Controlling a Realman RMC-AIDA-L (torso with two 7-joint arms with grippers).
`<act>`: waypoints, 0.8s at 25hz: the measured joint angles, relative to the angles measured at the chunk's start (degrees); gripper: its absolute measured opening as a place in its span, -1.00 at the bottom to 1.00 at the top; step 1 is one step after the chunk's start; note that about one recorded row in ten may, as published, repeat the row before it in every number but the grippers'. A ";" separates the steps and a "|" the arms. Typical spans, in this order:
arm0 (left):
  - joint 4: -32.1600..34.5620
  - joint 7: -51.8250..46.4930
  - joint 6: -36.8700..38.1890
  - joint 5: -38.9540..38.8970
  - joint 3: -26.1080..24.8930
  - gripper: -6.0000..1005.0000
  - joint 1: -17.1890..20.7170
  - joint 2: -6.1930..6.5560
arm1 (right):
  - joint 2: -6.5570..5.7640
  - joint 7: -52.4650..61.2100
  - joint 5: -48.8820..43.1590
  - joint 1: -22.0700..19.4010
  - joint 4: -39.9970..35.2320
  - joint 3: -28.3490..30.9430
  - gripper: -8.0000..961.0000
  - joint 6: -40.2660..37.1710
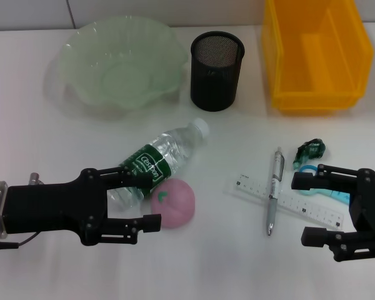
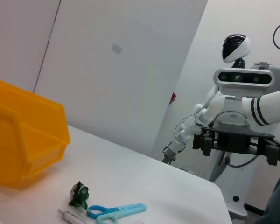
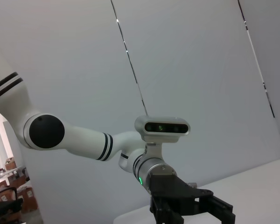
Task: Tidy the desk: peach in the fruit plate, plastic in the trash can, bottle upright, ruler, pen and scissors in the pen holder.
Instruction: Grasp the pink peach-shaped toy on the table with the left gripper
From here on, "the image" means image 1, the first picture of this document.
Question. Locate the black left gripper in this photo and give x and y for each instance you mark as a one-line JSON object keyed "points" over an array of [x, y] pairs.
{"points": [[56, 206]]}

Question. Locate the transparent plastic ruler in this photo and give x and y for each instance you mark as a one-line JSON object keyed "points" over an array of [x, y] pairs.
{"points": [[300, 206]]}

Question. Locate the blue scissors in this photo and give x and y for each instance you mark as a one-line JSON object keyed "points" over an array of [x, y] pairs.
{"points": [[339, 195]]}

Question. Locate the pink toy peach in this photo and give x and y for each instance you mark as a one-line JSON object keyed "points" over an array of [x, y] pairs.
{"points": [[178, 203]]}

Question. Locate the silver ballpoint pen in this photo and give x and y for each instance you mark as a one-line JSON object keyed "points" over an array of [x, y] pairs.
{"points": [[276, 178]]}

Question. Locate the dark green binder clip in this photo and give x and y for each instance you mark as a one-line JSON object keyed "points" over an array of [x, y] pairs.
{"points": [[312, 150]]}

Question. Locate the clear water bottle green label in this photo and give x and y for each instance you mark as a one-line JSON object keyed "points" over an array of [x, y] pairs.
{"points": [[172, 147]]}

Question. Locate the black mesh pen holder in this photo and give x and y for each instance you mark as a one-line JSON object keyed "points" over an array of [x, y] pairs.
{"points": [[214, 84]]}

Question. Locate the green glass fruit plate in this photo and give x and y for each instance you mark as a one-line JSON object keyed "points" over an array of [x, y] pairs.
{"points": [[90, 56]]}

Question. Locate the yellow plastic bin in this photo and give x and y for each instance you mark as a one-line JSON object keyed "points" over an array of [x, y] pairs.
{"points": [[318, 93]]}

